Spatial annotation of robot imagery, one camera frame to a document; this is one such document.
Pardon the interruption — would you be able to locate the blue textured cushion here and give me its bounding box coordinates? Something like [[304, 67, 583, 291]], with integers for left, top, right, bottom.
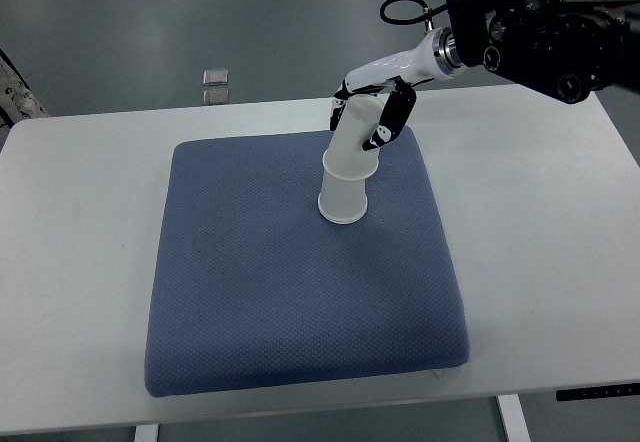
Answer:
[[145, 129, 470, 397]]

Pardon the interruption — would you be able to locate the black table control panel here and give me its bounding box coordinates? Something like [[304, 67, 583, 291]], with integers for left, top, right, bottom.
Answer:
[[555, 382, 640, 402]]

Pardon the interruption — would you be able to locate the white table leg left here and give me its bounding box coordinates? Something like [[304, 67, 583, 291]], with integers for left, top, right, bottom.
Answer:
[[134, 424, 160, 442]]

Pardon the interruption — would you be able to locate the lower metal floor plate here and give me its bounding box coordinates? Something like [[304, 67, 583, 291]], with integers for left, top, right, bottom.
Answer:
[[202, 89, 230, 106]]

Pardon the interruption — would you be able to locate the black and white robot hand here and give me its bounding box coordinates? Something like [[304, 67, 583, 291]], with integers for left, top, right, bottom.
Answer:
[[330, 27, 464, 151]]

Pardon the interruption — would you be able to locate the metal floor plate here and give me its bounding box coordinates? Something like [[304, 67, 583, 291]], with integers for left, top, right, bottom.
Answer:
[[202, 68, 229, 86], [202, 89, 230, 106]]

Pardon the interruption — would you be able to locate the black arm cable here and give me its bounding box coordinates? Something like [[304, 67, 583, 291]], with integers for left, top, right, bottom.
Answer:
[[379, 0, 450, 34]]

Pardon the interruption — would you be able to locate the white table leg right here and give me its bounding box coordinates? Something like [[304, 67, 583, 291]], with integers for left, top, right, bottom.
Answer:
[[497, 394, 532, 442]]

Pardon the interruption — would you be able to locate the white paper cup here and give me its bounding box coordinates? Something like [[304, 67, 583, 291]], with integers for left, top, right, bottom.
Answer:
[[323, 95, 384, 181], [317, 170, 368, 224]]

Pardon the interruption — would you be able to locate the upper metal floor plate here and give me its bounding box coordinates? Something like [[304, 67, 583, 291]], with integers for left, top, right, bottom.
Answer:
[[202, 68, 229, 86]]

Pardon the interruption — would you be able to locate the person in calligraphy print trousers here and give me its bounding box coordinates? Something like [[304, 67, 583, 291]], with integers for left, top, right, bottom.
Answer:
[[0, 51, 50, 129]]

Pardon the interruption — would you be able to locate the white table leg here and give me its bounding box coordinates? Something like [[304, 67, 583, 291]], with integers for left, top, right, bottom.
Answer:
[[497, 394, 532, 442], [134, 424, 160, 442]]

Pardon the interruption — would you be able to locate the white paper cup on cushion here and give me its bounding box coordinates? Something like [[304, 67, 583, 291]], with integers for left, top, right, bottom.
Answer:
[[317, 170, 368, 224]]

